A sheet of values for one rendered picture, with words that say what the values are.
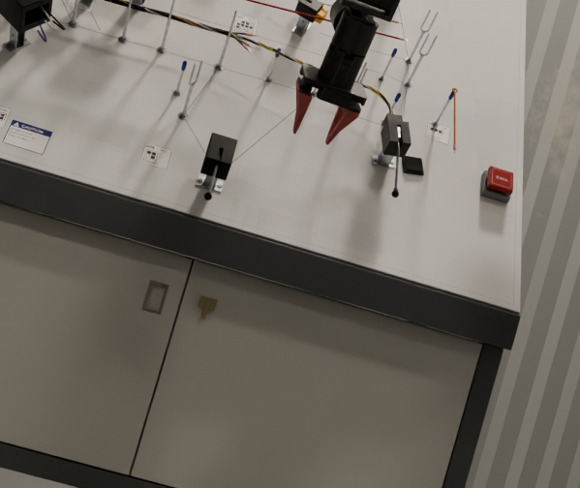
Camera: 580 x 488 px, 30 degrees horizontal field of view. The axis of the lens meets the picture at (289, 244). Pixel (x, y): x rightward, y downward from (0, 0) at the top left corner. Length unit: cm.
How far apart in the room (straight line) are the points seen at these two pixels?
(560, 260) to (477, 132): 253
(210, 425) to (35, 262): 42
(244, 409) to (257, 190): 39
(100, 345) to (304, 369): 36
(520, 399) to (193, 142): 297
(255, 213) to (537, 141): 289
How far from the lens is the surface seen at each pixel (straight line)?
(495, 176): 212
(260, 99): 209
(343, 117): 165
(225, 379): 192
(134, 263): 190
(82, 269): 190
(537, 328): 470
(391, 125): 202
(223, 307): 191
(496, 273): 201
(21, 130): 194
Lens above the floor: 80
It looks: 2 degrees up
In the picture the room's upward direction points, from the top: 16 degrees clockwise
